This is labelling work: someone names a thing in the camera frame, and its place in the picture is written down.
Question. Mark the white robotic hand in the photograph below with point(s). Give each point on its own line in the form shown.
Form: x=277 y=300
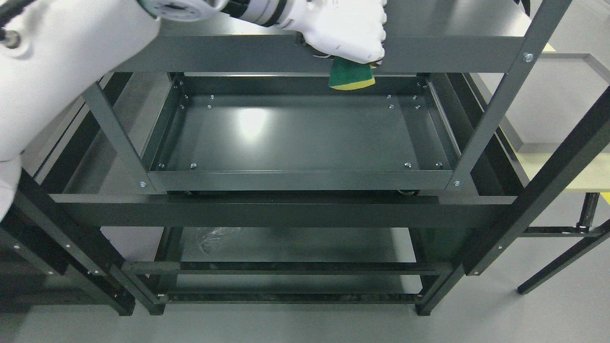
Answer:
x=351 y=29

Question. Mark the green yellow sponge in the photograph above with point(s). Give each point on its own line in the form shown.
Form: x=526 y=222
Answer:
x=346 y=75

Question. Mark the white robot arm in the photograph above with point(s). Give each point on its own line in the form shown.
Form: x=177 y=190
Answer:
x=51 y=51

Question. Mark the dark metal shelf rack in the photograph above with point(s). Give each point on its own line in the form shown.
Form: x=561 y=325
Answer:
x=218 y=166

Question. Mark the cream top side table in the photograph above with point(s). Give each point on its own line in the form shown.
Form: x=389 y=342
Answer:
x=557 y=93

